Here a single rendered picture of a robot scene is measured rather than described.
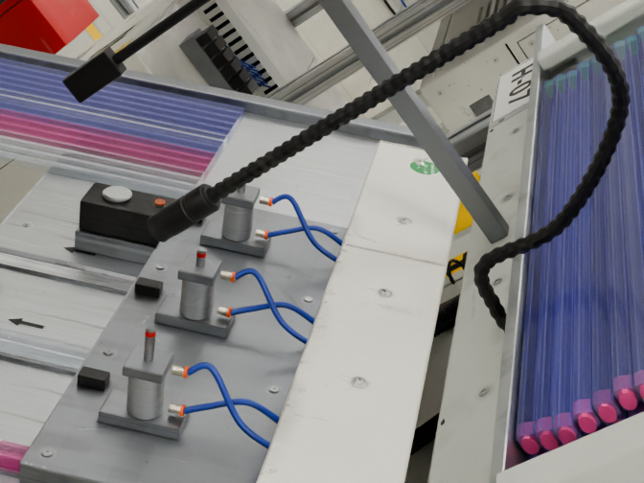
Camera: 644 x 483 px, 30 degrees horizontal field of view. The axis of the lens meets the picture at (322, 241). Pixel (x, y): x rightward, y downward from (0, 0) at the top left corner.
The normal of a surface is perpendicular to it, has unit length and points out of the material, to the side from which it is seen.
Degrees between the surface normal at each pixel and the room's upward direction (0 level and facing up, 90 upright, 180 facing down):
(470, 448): 90
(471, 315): 90
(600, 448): 90
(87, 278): 46
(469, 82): 90
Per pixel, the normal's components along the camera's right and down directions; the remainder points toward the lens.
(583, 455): -0.58, -0.76
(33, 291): 0.13, -0.85
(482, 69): -0.18, 0.48
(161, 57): 0.79, -0.44
